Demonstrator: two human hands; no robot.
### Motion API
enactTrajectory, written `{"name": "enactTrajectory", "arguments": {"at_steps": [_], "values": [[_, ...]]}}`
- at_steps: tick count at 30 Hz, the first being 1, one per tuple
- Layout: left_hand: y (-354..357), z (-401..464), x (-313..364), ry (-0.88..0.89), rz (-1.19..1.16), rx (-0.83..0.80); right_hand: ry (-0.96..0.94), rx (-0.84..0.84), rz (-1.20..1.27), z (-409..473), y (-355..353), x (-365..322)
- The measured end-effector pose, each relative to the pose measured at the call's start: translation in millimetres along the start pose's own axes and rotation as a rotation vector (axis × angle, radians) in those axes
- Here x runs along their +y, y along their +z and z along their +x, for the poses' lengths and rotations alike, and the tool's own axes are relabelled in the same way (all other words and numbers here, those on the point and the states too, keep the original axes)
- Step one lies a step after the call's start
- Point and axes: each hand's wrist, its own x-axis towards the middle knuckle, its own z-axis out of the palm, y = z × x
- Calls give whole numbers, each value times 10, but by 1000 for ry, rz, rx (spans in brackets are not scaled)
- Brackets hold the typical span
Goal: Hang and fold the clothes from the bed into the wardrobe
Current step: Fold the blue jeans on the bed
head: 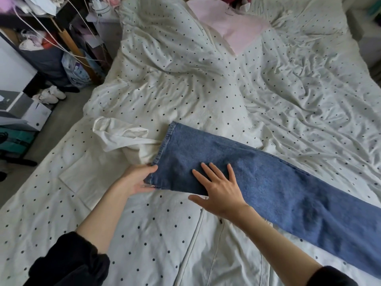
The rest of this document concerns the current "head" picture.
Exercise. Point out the wooden post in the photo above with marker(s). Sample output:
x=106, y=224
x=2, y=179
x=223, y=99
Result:
x=74, y=47

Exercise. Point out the white shoe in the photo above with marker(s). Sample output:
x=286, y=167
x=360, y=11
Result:
x=44, y=97
x=56, y=91

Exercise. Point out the cream white jacket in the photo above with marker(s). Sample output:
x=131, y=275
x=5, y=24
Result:
x=119, y=140

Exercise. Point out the white bedside cabinet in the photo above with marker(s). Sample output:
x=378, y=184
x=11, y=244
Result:
x=366, y=32

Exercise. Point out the black hanging trousers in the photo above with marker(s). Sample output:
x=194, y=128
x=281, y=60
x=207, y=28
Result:
x=7, y=166

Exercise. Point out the dark blue bin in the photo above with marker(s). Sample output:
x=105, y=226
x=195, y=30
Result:
x=50, y=59

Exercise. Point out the small pink plush toy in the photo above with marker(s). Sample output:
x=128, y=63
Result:
x=113, y=0

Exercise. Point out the person's right forearm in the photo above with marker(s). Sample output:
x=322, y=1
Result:
x=280, y=247

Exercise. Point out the blue patterned bag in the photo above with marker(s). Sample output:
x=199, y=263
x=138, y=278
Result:
x=76, y=69

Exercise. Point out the teal green box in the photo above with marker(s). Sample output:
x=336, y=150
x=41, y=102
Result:
x=15, y=143

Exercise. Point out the person's left hand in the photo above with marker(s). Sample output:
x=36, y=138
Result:
x=136, y=180

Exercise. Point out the white cardboard box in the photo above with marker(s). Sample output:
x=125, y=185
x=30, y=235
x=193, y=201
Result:
x=21, y=110

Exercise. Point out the white pillow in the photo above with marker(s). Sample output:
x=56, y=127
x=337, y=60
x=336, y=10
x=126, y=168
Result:
x=309, y=14

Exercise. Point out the person's right hand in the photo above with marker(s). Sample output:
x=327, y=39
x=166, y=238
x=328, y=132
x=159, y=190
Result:
x=223, y=193

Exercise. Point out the white dotted bed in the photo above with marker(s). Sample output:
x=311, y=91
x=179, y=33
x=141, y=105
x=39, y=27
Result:
x=178, y=74

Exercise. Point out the grey bedside cabinet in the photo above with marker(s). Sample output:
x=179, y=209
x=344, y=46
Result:
x=107, y=32

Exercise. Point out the blue denim jeans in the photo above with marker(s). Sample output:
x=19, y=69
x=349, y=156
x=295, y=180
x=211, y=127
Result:
x=286, y=193

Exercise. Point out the pink pillow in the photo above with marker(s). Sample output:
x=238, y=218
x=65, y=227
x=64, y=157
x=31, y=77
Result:
x=229, y=23

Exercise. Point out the pale grey rolled blanket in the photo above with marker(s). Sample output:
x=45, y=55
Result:
x=161, y=32

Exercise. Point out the person's left forearm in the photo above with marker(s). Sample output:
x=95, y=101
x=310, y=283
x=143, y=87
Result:
x=101, y=220

